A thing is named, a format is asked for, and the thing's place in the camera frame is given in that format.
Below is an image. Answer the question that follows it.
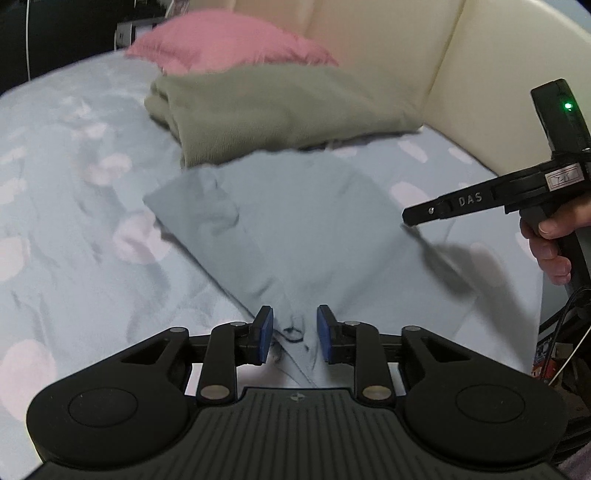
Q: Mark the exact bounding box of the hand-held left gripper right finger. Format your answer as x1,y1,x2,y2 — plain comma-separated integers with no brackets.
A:
316,304,492,401

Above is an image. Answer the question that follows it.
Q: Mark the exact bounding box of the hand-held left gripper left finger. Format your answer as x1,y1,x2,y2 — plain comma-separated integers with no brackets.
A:
99,305,275,401

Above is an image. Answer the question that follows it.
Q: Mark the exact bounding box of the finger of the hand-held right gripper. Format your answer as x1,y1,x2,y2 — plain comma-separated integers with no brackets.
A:
402,176,507,228

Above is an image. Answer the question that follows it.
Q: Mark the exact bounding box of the grey shirt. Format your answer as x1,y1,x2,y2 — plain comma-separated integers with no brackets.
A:
142,148,476,389

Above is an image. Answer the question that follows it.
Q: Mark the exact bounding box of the person's right hand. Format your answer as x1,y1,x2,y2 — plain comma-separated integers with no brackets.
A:
519,191,591,283

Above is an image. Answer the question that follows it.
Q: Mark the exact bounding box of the cream padded headboard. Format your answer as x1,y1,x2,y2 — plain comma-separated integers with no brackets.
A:
233,0,591,176

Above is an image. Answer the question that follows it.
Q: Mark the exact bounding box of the folded khaki garment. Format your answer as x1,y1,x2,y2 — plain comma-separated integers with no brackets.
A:
144,65,423,168

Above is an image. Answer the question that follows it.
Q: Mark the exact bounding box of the bed with polka dot sheet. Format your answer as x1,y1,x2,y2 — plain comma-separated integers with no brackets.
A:
0,48,546,462

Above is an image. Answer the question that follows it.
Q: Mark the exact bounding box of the pink pillow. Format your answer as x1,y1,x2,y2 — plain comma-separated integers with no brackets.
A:
126,10,340,75

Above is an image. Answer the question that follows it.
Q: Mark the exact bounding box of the white nightstand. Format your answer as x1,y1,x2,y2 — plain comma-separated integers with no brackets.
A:
115,18,160,49

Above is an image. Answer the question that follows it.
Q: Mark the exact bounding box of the dark wardrobe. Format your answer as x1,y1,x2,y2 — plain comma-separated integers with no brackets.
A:
0,0,171,95

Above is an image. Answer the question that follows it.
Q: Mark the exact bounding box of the black cable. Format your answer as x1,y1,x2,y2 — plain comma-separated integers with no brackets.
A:
539,285,591,333

